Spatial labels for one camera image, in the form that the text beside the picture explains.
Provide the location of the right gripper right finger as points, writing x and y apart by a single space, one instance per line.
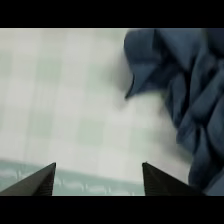
158 183

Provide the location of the blue shirt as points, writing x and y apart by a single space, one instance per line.
200 83

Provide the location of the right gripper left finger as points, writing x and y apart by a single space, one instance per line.
38 183

